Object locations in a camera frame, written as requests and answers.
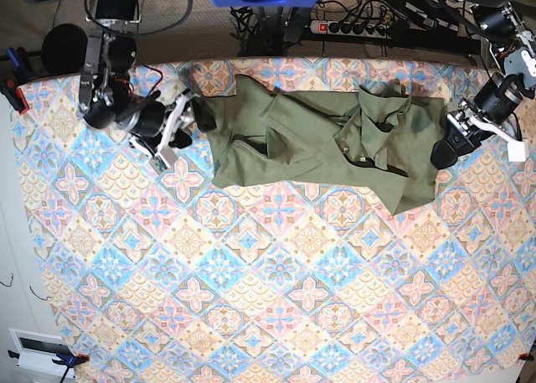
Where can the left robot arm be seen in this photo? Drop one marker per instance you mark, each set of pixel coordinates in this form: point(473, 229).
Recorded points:
point(512, 45)

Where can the white power strip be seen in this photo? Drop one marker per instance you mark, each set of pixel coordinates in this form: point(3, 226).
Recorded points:
point(329, 27)

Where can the olive green t-shirt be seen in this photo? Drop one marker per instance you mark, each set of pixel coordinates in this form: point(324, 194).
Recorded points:
point(381, 141)

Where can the patterned tablecloth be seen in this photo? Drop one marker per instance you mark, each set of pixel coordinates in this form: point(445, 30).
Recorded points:
point(166, 278)

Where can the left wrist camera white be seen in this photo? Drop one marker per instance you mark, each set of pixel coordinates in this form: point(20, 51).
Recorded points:
point(517, 151)

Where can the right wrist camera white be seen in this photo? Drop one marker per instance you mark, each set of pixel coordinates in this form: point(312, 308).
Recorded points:
point(163, 160)

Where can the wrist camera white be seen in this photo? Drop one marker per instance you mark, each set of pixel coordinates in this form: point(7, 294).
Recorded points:
point(163, 160)
point(517, 151)

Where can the white floor outlet box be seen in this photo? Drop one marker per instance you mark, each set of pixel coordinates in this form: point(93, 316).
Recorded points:
point(40, 343)

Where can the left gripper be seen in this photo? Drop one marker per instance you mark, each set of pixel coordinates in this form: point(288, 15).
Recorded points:
point(467, 127)

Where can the blue red clamp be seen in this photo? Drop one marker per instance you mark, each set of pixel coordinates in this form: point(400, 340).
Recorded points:
point(10, 87)
point(69, 361)

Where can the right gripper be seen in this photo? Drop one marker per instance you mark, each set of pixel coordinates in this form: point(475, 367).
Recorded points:
point(153, 126)

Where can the red clamp lower right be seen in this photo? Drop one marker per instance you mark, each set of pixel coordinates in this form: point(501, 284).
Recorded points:
point(526, 357)

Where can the black round stool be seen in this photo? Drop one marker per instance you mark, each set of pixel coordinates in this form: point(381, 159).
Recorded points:
point(63, 50)

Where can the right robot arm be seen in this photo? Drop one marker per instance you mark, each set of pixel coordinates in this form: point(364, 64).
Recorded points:
point(104, 58)

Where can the blue red clamp lower left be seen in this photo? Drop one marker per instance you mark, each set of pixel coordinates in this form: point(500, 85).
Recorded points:
point(69, 361)

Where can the blue red clamp upper left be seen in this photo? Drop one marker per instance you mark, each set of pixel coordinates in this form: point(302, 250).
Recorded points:
point(10, 87)

